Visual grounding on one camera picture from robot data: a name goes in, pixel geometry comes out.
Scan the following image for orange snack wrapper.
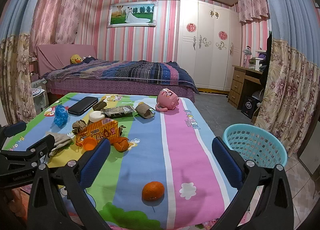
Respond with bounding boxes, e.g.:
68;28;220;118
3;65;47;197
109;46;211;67
75;118;120;146

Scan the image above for small cardboard tube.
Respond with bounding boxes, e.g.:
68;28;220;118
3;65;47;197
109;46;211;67
92;100;107;111

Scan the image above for white bedside stool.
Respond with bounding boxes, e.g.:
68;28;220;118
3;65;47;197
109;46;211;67
31;79;49;114

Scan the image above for blue crumpled plastic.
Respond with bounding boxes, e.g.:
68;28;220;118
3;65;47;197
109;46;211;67
54;105;68;128

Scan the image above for cyan plastic laundry basket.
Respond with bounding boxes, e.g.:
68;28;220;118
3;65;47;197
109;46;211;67
222;123;287;168

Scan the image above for brown crumpled wrapper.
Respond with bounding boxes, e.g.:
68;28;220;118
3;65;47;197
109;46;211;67
72;120;87;135

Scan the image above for black zip pouch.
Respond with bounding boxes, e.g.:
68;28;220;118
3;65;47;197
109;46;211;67
68;96;98;116

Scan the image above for orange peel piece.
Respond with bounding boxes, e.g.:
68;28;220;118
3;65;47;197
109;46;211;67
113;137;129;153

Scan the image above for pink bed headboard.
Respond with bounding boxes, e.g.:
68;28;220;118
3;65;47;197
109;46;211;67
36;44;97;76

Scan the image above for whole orange tangerine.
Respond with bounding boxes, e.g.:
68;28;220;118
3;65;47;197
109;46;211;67
142;181;165;201

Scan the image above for bed with plaid quilt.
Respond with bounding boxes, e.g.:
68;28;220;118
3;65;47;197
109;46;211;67
43;57;199;102

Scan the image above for yellow duck plush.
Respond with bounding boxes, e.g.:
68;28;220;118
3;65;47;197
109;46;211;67
71;54;83;64

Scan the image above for grey printed snack bag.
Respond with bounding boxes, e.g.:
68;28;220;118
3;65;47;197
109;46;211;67
102;105;136;118

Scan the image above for cartoon bird tablecloth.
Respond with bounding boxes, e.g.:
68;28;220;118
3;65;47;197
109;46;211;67
2;92;241;230

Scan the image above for floral curtain right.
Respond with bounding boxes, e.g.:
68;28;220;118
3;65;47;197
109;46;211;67
255;0;319;155

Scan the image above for floral curtain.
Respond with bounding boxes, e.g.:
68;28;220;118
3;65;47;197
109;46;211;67
1;0;38;124
255;0;319;155

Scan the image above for black box under desk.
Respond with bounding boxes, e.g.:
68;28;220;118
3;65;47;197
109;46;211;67
241;96;259;119

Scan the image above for pink window curtain left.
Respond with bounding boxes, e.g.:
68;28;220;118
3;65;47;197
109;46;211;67
29;0;84;57

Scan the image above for brown cardboard tube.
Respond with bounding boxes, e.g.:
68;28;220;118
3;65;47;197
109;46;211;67
135;102;155;119

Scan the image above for wooden desk with drawers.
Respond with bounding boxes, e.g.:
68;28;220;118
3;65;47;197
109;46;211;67
228;65;263;109

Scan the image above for floral curtain left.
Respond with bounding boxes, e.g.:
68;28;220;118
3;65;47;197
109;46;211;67
1;0;38;124

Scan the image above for items on desk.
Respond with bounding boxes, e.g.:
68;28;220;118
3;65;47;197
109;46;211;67
248;50;266;71

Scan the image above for pink cartoon mug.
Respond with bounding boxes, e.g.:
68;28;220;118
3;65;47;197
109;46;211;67
155;88;180;112

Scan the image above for silver desk lamp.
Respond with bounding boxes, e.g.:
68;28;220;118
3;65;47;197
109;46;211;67
242;46;252;68

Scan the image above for framed wedding photo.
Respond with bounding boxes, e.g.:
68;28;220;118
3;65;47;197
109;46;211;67
107;1;158;28

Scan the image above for white wardrobe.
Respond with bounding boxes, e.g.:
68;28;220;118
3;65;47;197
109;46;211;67
177;0;242;92

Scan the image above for pink window valance right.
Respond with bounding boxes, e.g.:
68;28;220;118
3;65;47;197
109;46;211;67
238;0;269;23

